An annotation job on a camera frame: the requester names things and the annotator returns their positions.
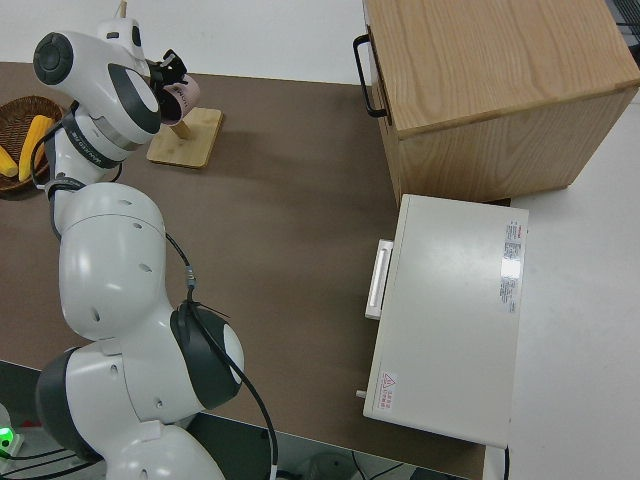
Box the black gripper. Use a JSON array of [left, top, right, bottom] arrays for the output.
[[148, 48, 187, 101]]

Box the pink mug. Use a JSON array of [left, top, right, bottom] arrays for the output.
[[160, 74, 201, 126]]

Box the wooden mug tree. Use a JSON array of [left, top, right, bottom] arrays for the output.
[[115, 0, 224, 170]]

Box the yellow corn cob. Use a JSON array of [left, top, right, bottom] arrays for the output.
[[18, 114, 51, 180], [0, 144, 19, 177]]

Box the brown wicker basket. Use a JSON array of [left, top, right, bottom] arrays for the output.
[[0, 96, 69, 194]]

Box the brown table mat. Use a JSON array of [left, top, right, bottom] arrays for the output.
[[0, 60, 489, 480]]

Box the wooden cabinet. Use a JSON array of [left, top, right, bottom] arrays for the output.
[[362, 0, 640, 206]]

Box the white toaster oven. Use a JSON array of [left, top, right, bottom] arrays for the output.
[[355, 193, 530, 448]]

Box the black cabinet handle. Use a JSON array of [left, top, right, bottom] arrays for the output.
[[352, 33, 390, 119]]

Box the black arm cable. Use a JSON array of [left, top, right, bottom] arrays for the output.
[[29, 107, 281, 480]]

